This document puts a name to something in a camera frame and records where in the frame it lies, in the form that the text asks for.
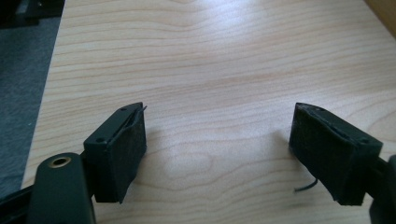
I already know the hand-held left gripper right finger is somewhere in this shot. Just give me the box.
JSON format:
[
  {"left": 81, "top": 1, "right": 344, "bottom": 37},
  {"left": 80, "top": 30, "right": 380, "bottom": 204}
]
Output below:
[{"left": 289, "top": 102, "right": 384, "bottom": 206}]

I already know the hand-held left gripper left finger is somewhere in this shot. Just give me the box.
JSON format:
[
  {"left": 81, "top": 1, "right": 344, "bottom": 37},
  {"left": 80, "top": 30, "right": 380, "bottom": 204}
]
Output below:
[{"left": 82, "top": 102, "right": 148, "bottom": 204}]

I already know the black stand base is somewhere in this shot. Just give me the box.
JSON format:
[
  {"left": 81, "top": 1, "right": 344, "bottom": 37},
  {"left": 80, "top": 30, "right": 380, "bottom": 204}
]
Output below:
[{"left": 0, "top": 0, "right": 65, "bottom": 29}]

